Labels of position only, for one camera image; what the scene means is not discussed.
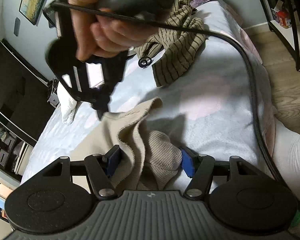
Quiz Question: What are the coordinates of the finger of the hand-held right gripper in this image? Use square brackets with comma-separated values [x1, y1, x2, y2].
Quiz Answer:
[91, 97, 112, 121]

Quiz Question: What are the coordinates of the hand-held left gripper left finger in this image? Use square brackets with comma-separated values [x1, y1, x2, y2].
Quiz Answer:
[41, 144, 121, 201]

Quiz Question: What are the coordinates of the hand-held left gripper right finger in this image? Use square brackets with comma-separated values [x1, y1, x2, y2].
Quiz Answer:
[179, 146, 260, 201]

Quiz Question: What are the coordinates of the beige knit sweater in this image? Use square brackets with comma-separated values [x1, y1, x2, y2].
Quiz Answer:
[100, 98, 183, 190]

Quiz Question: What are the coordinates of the person's right hand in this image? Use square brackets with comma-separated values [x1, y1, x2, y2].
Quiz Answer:
[67, 0, 152, 61]

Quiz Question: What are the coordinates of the crumpled white muslin cloth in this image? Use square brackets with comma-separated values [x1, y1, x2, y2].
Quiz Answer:
[58, 82, 78, 125]

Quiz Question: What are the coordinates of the white black nightstand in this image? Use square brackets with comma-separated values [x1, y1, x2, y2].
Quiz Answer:
[47, 79, 60, 108]

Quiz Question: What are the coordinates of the black wardrobe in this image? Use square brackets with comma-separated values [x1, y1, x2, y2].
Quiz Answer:
[0, 39, 57, 180]

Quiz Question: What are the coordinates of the pink polka dot bed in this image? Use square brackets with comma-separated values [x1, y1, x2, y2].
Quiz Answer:
[20, 0, 277, 195]

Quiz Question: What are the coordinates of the checkered fabric basket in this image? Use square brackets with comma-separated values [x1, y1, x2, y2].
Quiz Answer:
[4, 131, 17, 147]
[0, 146, 9, 164]

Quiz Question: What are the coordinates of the tan dark striped cloth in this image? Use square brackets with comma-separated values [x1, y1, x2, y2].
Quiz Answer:
[132, 0, 206, 87]

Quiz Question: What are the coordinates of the person's white trouser leg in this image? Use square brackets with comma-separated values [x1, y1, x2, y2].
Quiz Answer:
[272, 122, 300, 205]

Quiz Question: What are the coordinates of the green slipper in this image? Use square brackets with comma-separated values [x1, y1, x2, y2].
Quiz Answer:
[289, 210, 300, 228]

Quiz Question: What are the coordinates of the black metal rack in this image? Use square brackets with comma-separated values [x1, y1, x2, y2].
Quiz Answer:
[251, 0, 300, 72]

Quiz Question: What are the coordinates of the red white box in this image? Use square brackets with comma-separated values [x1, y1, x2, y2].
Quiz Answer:
[271, 1, 293, 29]

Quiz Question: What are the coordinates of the framed wall picture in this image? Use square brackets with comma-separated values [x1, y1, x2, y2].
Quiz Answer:
[19, 0, 57, 26]

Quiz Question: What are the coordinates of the black coiled cable tie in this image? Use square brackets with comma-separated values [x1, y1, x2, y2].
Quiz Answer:
[138, 56, 153, 68]

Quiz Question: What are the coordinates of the black cable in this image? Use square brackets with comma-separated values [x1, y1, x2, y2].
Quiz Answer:
[51, 1, 300, 217]

